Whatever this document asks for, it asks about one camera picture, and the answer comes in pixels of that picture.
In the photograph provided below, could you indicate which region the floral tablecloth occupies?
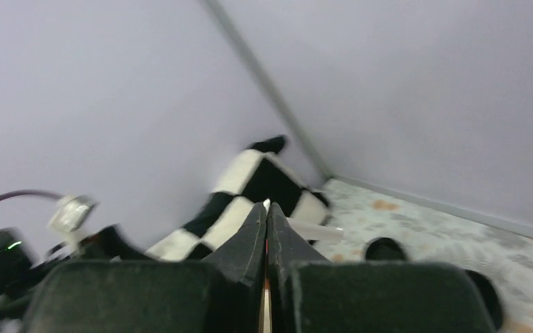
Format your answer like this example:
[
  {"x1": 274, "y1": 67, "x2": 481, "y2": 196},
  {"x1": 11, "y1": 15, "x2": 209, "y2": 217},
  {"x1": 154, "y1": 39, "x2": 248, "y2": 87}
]
[{"x1": 316, "y1": 180, "x2": 533, "y2": 332}]

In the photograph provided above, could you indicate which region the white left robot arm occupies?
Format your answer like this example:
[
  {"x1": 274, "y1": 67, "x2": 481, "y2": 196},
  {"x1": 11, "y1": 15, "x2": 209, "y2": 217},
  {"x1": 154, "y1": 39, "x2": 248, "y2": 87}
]
[{"x1": 0, "y1": 225, "x2": 151, "y2": 322}]

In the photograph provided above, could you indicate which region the black white checkered blanket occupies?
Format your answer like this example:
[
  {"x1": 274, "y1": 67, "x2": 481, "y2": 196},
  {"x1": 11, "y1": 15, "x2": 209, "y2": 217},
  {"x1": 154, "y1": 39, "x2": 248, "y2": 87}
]
[{"x1": 146, "y1": 135, "x2": 331, "y2": 262}]

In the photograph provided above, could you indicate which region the stack of black cups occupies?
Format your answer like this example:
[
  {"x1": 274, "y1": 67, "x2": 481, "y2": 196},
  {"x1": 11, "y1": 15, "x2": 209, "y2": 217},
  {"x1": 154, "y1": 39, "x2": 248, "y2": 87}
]
[{"x1": 465, "y1": 269, "x2": 505, "y2": 332}]

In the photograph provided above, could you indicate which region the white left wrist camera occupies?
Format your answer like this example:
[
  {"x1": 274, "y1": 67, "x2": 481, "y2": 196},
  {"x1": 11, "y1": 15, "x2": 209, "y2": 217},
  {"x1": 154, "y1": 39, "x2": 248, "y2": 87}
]
[{"x1": 47, "y1": 195, "x2": 98, "y2": 253}]

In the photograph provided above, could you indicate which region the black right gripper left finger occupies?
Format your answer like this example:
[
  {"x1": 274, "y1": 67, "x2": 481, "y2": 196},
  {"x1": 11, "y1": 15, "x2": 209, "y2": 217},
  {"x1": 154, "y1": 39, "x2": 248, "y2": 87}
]
[{"x1": 21, "y1": 203, "x2": 267, "y2": 332}]

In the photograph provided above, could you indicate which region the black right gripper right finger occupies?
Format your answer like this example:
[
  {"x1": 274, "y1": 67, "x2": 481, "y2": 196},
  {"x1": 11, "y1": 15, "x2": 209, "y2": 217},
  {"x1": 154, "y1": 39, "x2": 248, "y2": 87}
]
[{"x1": 266, "y1": 203, "x2": 497, "y2": 332}]

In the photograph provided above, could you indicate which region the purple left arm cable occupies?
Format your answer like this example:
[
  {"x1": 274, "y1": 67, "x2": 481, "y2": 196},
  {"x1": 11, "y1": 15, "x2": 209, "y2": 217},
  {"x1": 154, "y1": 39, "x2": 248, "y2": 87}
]
[{"x1": 0, "y1": 189, "x2": 62, "y2": 218}]

